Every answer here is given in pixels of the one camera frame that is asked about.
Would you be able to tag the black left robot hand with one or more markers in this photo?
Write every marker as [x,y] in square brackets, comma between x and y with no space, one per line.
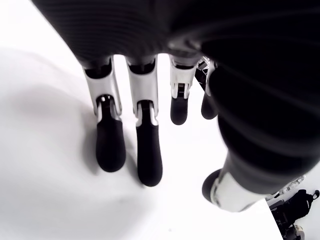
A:
[225,37]

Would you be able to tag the standing person in black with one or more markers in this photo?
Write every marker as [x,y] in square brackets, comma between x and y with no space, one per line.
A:
[298,203]

